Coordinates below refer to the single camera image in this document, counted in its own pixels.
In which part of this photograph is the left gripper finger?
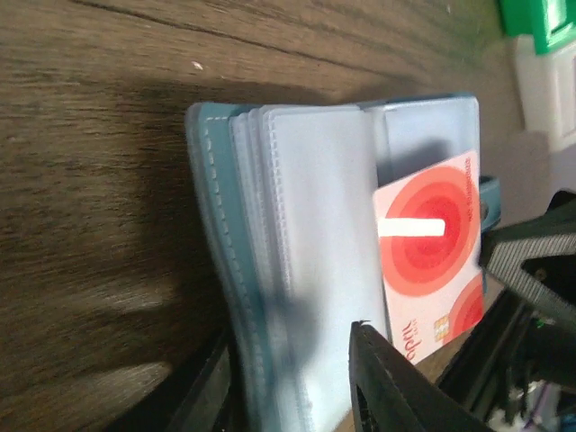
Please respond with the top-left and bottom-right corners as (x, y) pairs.
(349, 321), (490, 432)

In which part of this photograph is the green bin middle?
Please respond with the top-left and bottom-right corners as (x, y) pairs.
(499, 0), (575, 55)

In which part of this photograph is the blue card holder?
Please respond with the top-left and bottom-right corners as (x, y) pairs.
(184, 94), (500, 431)

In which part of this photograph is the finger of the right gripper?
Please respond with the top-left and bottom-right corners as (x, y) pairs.
(479, 215), (575, 324)

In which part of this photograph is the white bin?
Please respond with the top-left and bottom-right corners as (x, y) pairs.
(513, 35), (575, 191)

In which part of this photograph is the red circle credit card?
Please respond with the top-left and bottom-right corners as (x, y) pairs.
(373, 150), (484, 365)

